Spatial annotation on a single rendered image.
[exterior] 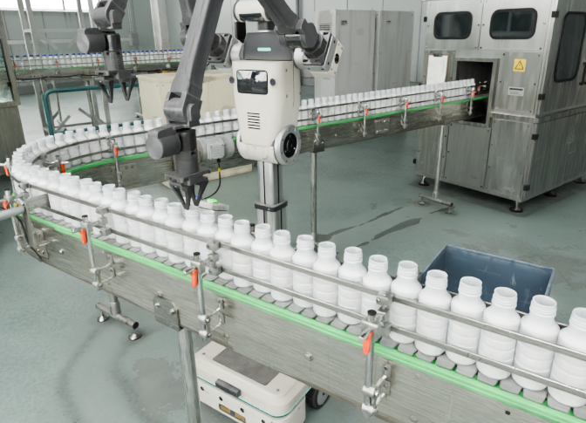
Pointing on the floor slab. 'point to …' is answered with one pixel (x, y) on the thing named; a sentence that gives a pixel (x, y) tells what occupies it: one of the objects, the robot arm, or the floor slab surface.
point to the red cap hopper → (56, 46)
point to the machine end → (510, 86)
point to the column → (159, 17)
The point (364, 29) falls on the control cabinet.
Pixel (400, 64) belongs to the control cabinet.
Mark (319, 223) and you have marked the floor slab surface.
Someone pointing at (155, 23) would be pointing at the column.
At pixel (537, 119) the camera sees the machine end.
